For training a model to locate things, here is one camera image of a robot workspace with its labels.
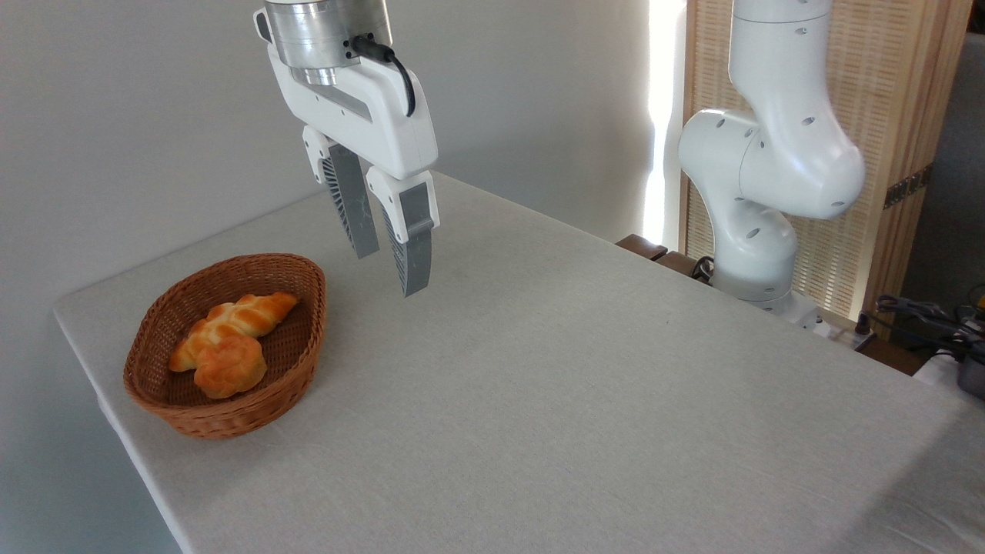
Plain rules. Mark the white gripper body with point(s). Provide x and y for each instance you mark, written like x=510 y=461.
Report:
x=385 y=123

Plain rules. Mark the long braided bread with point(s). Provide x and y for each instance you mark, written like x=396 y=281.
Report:
x=246 y=314

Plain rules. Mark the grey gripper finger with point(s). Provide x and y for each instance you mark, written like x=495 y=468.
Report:
x=352 y=200
x=415 y=231

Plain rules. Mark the brown wicker basket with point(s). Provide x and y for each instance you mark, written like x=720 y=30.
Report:
x=300 y=338

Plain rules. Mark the wooden slatted screen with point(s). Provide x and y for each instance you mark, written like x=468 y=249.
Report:
x=893 y=77

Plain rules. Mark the grey tablecloth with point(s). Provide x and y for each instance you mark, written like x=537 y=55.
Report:
x=654 y=446

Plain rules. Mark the black power plug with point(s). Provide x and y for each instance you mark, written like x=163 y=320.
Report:
x=865 y=331

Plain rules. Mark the dark brown wooden piece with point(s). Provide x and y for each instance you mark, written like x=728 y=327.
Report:
x=642 y=246

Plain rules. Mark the round golden bun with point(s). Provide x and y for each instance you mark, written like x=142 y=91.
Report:
x=229 y=368

